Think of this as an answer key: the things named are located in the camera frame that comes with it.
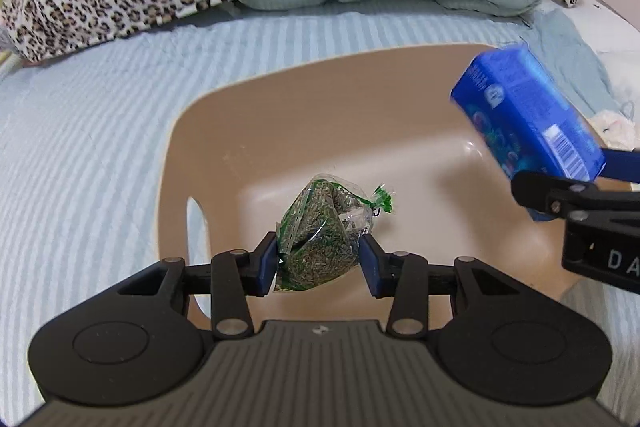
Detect clear bag of dried herbs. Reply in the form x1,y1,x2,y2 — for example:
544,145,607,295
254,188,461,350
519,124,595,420
276,174,394,291

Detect white fluffy plush toy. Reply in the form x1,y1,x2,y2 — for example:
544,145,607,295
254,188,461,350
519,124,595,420
588,110,640,150

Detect white pillow with bunny print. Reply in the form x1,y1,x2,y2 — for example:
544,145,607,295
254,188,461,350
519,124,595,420
568,0,639,122

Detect blue tissue pack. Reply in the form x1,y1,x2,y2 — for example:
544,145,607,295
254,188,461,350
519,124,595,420
449,43,608,223

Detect beige plastic storage basket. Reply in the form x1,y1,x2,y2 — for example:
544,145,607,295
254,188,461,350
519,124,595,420
156,44,576,298

